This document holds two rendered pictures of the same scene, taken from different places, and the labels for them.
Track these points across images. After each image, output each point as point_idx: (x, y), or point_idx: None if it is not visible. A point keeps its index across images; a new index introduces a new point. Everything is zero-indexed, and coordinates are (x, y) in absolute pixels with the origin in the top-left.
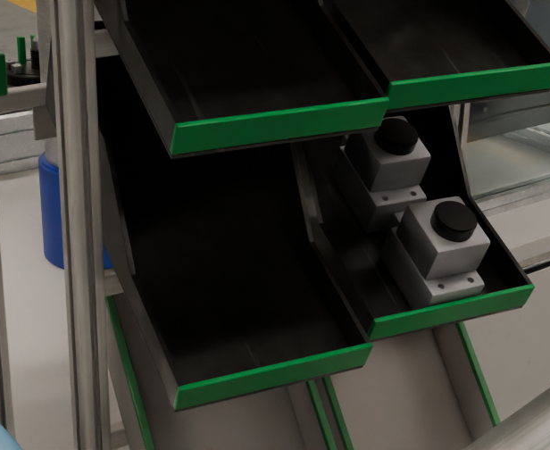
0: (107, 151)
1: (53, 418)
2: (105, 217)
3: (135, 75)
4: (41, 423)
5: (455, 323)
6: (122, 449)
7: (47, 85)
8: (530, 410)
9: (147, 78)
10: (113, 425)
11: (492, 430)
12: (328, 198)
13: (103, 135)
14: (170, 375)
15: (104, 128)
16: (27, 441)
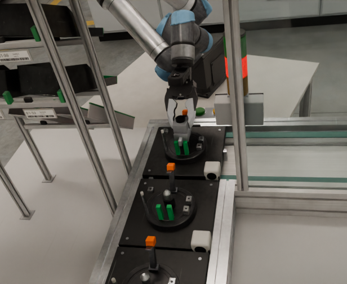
0: (87, 65)
1: (45, 280)
2: (91, 81)
3: (90, 34)
4: (50, 279)
5: (35, 107)
6: (49, 250)
7: (59, 88)
8: (128, 9)
9: (94, 29)
10: (107, 123)
11: (129, 14)
12: None
13: (85, 63)
14: (114, 78)
15: (83, 63)
16: (62, 273)
